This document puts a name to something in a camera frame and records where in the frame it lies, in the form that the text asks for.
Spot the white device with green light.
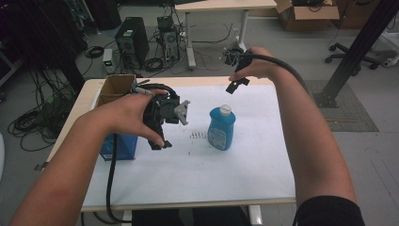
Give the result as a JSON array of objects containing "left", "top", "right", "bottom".
[{"left": 103, "top": 48, "right": 115, "bottom": 75}]

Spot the open brown cardboard box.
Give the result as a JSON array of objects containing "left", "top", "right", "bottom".
[{"left": 274, "top": 0, "right": 341, "bottom": 32}]

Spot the blue cardboard box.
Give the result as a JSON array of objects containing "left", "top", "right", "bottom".
[{"left": 95, "top": 73, "right": 139, "bottom": 162}]

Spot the white paper sheet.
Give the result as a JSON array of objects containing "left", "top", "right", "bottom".
[{"left": 83, "top": 84, "right": 296, "bottom": 208}]

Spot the black office chair base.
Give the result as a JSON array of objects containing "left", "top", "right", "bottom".
[{"left": 324, "top": 41, "right": 382, "bottom": 72}]

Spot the black tape strip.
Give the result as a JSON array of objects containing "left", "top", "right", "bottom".
[{"left": 33, "top": 161, "right": 50, "bottom": 172}]

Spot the grey floor mat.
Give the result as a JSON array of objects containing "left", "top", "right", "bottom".
[{"left": 302, "top": 79, "right": 380, "bottom": 133}]

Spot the person's left hand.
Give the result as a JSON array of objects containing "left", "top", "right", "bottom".
[{"left": 84, "top": 89, "right": 169, "bottom": 149}]

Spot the light wooden table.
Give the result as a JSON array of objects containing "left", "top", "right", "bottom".
[{"left": 46, "top": 75, "right": 297, "bottom": 226}]

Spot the small open computer tower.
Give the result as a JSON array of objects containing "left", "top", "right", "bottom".
[{"left": 156, "top": 15, "right": 182, "bottom": 62}]

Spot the person's right hand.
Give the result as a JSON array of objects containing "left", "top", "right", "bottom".
[{"left": 229, "top": 46, "right": 283, "bottom": 83}]

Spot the black metal stand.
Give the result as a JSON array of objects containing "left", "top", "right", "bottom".
[{"left": 313, "top": 0, "right": 399, "bottom": 109}]

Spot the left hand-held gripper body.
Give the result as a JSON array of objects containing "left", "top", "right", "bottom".
[{"left": 142, "top": 89, "right": 191, "bottom": 144}]

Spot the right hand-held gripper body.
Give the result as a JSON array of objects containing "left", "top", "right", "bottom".
[{"left": 224, "top": 46, "right": 253, "bottom": 73}]

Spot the blue bottle with white cap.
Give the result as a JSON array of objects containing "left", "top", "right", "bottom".
[{"left": 206, "top": 104, "right": 237, "bottom": 152}]

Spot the silver cable plug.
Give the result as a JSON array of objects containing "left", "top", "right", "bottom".
[{"left": 135, "top": 86, "right": 155, "bottom": 96}]

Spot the person's black sleeve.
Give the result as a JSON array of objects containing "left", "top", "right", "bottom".
[{"left": 294, "top": 196, "right": 366, "bottom": 226}]

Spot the coiled black cable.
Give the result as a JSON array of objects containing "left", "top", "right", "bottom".
[
  {"left": 84, "top": 45, "right": 105, "bottom": 59},
  {"left": 144, "top": 56, "right": 165, "bottom": 73}
]

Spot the white desk with wooden top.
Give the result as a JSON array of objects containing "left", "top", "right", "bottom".
[{"left": 174, "top": 0, "right": 279, "bottom": 71}]

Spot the large black computer tower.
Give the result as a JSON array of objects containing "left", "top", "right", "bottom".
[{"left": 114, "top": 16, "right": 151, "bottom": 71}]

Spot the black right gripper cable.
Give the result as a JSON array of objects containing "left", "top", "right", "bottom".
[{"left": 241, "top": 53, "right": 311, "bottom": 95}]

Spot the tangle of black floor cables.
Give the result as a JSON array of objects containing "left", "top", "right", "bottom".
[{"left": 8, "top": 67, "right": 79, "bottom": 153}]

